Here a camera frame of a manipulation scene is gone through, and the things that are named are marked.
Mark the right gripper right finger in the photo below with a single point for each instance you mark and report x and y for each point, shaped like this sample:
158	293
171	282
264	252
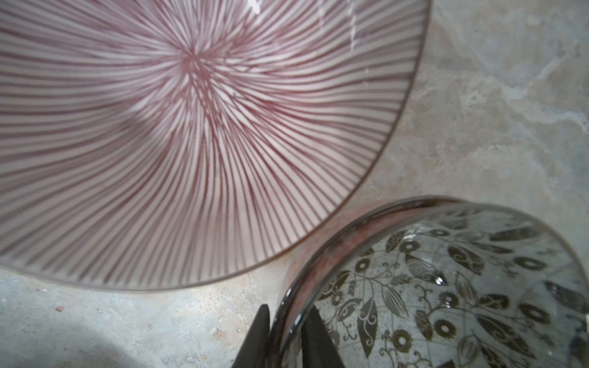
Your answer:
318	350

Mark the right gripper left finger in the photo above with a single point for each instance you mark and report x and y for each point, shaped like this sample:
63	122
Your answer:
253	352

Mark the black floral bowl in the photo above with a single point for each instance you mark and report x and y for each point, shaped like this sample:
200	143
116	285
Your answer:
437	282

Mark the purple striped bowl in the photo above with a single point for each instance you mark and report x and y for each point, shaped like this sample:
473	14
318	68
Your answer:
156	145

